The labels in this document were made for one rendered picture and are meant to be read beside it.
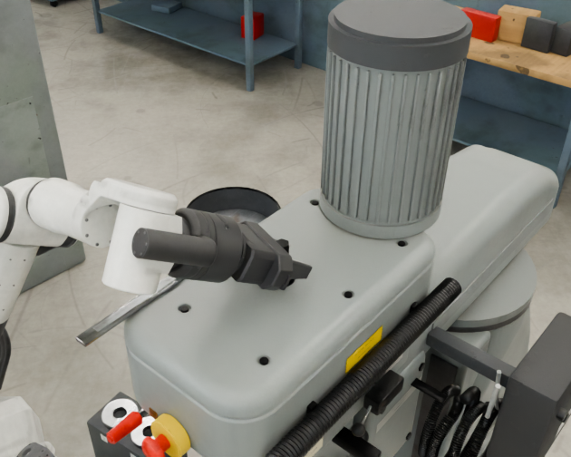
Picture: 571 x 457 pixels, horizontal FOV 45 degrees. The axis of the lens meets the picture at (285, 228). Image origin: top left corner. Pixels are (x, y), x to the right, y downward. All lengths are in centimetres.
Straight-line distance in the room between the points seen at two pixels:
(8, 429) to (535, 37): 413
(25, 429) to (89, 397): 220
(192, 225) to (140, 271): 9
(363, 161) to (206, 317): 32
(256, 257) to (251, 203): 267
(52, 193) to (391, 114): 46
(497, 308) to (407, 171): 56
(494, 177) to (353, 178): 56
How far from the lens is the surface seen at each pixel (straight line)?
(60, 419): 336
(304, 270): 95
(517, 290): 156
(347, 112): 99
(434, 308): 110
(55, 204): 93
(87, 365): 355
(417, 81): 94
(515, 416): 118
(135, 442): 176
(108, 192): 83
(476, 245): 135
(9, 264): 107
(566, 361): 119
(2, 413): 120
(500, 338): 154
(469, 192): 146
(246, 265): 88
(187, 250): 78
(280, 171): 485
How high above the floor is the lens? 253
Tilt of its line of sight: 36 degrees down
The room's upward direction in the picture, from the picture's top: 1 degrees clockwise
